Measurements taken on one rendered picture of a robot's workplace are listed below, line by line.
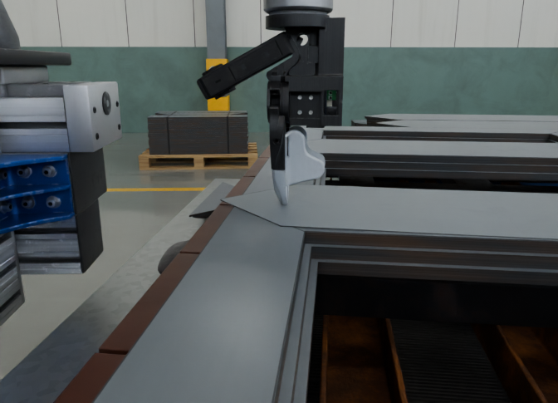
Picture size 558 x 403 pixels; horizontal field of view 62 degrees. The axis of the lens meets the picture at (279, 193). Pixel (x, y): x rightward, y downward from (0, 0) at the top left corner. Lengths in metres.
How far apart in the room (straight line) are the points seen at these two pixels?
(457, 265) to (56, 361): 0.47
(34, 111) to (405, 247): 0.50
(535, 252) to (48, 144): 0.60
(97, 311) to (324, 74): 0.46
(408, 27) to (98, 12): 4.66
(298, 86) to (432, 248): 0.22
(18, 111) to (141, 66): 7.04
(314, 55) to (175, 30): 7.13
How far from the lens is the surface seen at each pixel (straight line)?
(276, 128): 0.50
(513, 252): 0.52
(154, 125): 4.92
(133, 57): 7.76
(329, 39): 0.52
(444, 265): 0.49
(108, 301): 0.76
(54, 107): 0.70
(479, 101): 8.29
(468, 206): 0.60
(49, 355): 0.66
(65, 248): 0.75
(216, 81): 0.53
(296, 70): 0.53
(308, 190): 0.63
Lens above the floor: 1.02
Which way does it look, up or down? 15 degrees down
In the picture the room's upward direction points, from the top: straight up
